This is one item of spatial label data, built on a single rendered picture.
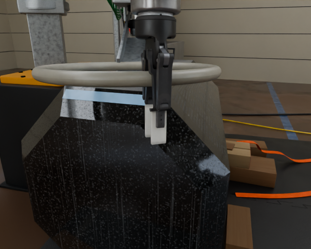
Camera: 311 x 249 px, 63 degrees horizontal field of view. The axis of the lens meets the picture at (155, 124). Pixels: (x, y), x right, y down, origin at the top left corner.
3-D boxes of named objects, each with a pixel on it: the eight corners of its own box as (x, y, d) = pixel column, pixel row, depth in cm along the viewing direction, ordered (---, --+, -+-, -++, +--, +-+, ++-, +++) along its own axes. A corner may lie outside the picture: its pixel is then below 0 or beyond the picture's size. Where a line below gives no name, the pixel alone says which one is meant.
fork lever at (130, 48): (122, 19, 148) (122, 10, 145) (155, 19, 148) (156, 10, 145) (107, 71, 93) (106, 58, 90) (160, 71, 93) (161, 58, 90)
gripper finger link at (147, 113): (145, 104, 52) (144, 104, 53) (145, 137, 54) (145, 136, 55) (159, 104, 53) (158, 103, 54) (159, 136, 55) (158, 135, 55)
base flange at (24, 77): (-4, 82, 163) (-6, 75, 162) (46, 71, 208) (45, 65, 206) (64, 87, 151) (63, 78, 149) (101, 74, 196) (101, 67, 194)
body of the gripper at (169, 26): (184, 14, 43) (182, 69, 46) (167, 19, 51) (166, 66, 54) (140, 12, 41) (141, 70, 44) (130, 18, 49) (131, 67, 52)
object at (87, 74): (67, 69, 94) (66, 61, 93) (200, 69, 95) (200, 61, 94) (-15, 89, 47) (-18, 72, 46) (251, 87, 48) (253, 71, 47)
